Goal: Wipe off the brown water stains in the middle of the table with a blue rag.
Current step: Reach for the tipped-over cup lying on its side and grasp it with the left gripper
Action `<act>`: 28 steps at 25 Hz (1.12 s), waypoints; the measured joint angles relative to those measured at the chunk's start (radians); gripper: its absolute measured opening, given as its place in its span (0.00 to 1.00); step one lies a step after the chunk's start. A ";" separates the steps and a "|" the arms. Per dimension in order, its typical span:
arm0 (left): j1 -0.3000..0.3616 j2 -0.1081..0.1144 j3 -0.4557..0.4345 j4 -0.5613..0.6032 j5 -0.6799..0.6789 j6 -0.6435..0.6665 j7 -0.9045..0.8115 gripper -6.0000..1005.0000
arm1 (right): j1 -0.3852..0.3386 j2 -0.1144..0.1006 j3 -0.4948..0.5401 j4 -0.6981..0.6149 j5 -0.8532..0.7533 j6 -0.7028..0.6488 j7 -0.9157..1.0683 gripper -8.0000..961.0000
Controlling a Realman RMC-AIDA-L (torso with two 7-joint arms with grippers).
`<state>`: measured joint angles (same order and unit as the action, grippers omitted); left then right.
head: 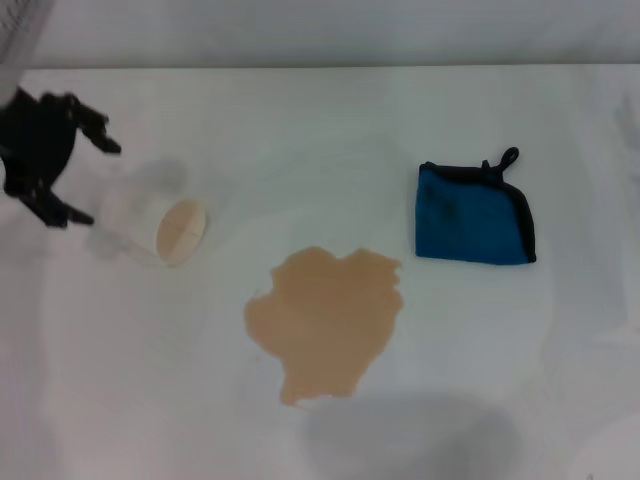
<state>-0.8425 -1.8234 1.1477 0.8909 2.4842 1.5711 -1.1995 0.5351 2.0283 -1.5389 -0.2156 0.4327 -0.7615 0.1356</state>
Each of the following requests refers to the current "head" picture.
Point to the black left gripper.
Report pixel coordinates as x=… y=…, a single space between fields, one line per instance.
x=37 y=140

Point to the white paper cup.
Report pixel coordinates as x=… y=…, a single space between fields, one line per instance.
x=165 y=230

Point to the blue rag with black trim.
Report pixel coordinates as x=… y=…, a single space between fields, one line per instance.
x=465 y=220

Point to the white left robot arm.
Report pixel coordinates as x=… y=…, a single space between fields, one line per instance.
x=17 y=40

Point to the brown water stain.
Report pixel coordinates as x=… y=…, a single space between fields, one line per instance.
x=325 y=320

